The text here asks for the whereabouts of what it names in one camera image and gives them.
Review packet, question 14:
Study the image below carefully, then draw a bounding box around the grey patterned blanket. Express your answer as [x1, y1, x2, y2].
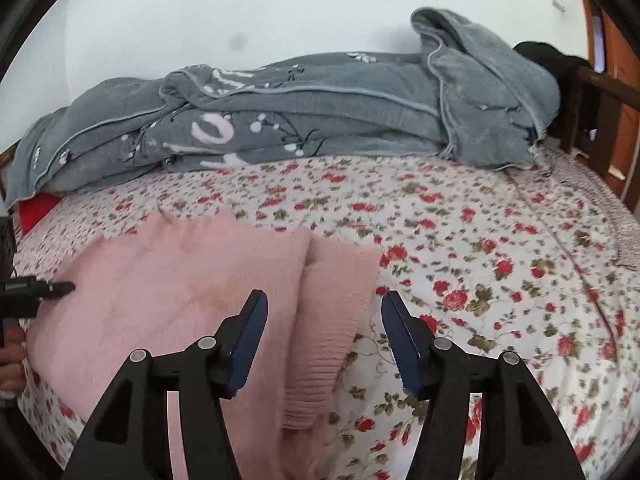
[10, 7, 562, 206]

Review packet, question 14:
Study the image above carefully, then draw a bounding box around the pink ribbed knit sweater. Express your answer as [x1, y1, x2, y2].
[22, 207, 383, 480]

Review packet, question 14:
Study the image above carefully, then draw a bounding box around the person's left hand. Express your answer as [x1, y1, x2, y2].
[0, 326, 27, 401]

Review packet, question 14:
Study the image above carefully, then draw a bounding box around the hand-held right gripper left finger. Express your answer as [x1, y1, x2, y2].
[62, 289, 268, 480]

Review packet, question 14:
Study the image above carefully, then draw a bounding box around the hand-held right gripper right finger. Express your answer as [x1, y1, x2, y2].
[381, 290, 586, 480]

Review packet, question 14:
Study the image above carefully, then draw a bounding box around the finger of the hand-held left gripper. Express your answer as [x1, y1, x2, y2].
[0, 276, 76, 318]

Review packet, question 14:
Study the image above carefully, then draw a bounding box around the dark cloth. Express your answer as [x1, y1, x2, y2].
[512, 41, 588, 88]

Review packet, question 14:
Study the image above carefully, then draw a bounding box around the floral bed sheet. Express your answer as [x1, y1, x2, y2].
[12, 152, 640, 480]

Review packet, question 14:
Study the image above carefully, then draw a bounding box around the red cloth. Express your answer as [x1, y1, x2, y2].
[17, 194, 62, 237]

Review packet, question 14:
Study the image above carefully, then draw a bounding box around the orange wooden door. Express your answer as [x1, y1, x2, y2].
[580, 0, 640, 196]

